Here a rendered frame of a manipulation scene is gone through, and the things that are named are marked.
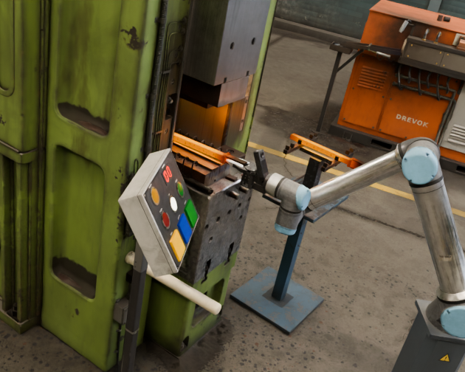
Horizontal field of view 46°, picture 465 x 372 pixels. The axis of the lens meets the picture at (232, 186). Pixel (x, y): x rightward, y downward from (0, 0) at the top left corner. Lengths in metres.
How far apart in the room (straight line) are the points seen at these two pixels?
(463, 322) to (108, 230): 1.37
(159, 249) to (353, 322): 1.81
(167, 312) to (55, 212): 0.69
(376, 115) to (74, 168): 3.82
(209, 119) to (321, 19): 7.25
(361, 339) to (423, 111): 2.93
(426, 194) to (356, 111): 3.69
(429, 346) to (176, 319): 1.11
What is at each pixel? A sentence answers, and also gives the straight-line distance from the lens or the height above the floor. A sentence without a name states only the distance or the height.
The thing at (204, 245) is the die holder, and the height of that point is 0.67.
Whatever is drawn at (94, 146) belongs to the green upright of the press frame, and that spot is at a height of 1.07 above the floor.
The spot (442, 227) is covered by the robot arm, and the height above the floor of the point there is 1.11.
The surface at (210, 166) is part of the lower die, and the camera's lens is 2.27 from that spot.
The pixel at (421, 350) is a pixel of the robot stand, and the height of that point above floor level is 0.48.
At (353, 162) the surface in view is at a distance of 2.68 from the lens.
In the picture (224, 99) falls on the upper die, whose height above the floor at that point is 1.30.
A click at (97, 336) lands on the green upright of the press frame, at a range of 2.59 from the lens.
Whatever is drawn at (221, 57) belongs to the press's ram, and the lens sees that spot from 2.01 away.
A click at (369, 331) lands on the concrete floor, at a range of 3.26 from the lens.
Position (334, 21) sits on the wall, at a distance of 9.67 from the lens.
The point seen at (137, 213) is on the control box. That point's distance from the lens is 1.62.
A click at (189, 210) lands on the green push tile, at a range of 1.88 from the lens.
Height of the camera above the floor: 2.01
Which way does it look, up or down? 28 degrees down
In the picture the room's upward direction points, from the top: 12 degrees clockwise
